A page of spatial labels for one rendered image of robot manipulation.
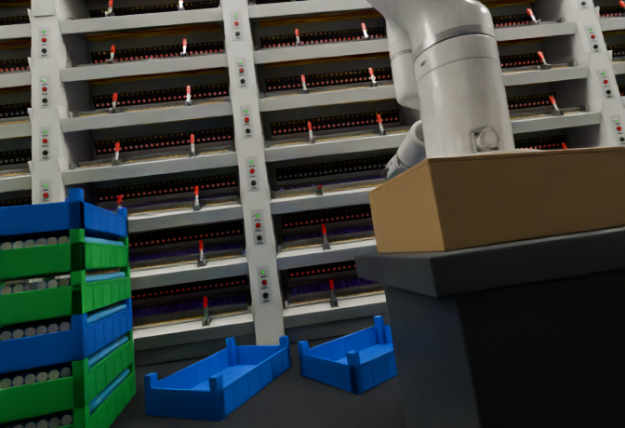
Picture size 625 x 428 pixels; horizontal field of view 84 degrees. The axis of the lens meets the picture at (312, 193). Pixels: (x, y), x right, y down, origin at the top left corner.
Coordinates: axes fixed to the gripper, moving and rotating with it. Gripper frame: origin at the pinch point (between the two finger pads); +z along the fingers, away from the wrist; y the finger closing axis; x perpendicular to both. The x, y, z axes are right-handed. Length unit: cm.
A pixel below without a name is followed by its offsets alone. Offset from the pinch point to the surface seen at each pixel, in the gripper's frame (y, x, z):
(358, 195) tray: -12.9, -3.1, 6.2
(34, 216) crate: -86, -16, -46
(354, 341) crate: -24, -49, -6
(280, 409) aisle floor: -45, -57, -33
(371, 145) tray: -5.1, 14.8, 3.7
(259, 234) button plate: -49, -12, 7
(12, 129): -131, 35, 0
